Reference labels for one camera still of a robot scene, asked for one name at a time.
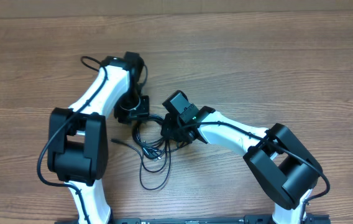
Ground black usb cable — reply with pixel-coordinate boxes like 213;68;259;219
110;114;190;191

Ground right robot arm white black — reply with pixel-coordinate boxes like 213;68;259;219
161;90;323;223

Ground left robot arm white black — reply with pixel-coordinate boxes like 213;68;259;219
40;52;149;223

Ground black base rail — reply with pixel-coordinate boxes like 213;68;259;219
55;214;331;224

